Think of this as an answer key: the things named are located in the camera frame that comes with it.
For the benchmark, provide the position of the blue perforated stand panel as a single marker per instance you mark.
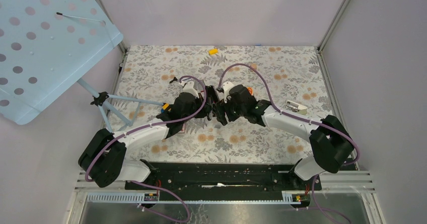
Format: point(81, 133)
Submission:
point(46, 47)

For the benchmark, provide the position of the white beige stapler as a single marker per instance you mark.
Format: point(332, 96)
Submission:
point(295, 107)

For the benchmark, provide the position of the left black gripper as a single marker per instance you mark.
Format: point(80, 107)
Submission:
point(200, 102)

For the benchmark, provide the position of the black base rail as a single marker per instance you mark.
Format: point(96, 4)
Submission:
point(223, 182)

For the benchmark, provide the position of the yellow small block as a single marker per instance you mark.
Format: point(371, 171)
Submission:
point(213, 51)

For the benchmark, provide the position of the blue yellow toy car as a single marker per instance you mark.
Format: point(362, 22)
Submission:
point(165, 108)

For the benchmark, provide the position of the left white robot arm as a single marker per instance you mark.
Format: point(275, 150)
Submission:
point(106, 158)

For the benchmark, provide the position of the floral table mat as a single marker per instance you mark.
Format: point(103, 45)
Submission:
point(241, 82)

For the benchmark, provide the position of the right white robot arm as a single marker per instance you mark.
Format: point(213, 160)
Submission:
point(328, 138)

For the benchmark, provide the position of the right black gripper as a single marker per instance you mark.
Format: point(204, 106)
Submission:
point(222, 106)

